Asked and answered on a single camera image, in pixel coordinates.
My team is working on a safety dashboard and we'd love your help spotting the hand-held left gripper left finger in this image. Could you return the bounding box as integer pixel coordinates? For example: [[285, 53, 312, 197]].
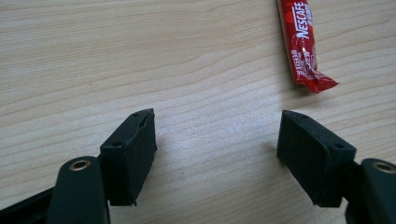
[[99, 107, 159, 207]]

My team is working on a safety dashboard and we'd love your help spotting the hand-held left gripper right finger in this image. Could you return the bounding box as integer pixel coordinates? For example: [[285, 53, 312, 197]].
[[276, 109, 358, 208]]

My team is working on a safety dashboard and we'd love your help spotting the red coffee stick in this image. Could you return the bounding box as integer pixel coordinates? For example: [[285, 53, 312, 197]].
[[276, 0, 340, 94]]

